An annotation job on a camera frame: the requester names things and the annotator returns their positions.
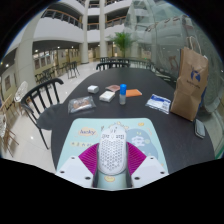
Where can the green potted plant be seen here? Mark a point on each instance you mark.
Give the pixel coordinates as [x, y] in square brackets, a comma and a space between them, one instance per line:
[123, 40]

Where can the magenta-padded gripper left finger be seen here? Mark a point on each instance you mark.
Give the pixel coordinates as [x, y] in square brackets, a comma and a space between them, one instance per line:
[75, 168]

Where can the black spindle-back chair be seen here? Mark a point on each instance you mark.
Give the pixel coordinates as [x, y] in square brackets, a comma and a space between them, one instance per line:
[46, 118]

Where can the brown paper bag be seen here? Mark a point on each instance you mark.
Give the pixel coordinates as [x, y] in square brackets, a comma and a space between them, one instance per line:
[188, 90]

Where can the white blue tissue pack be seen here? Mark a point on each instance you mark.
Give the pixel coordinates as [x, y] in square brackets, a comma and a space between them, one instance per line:
[158, 103]

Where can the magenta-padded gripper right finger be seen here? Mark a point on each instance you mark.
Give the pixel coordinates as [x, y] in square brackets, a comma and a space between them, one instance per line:
[148, 168]

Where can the white perforated computer mouse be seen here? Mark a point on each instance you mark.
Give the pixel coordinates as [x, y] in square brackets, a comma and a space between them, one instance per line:
[112, 151]

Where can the pink flat packet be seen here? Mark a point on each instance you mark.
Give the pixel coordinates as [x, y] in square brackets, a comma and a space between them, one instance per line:
[113, 88]

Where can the orange flat packet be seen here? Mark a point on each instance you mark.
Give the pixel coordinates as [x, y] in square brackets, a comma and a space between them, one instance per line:
[134, 93]

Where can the dark stool group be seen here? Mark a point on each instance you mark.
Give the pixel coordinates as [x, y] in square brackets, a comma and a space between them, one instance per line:
[72, 67]

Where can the white lattice chair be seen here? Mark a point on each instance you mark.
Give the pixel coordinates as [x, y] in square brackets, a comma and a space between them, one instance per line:
[2, 125]
[20, 91]

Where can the small white box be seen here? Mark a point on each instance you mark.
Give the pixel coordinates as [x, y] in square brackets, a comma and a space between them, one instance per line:
[93, 89]

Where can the light teal printed mouse pad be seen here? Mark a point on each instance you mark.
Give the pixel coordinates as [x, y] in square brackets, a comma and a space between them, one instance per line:
[140, 133]

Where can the white rectangular box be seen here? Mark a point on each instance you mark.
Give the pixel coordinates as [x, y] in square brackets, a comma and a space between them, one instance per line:
[107, 96]

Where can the blue-capped small bottle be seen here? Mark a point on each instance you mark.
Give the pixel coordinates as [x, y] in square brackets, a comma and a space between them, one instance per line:
[123, 93]

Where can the black chair group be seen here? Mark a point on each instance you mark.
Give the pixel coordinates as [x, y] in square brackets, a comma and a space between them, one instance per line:
[111, 64]

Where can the clear plastic snack bag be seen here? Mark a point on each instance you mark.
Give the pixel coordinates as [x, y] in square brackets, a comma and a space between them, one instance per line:
[81, 104]

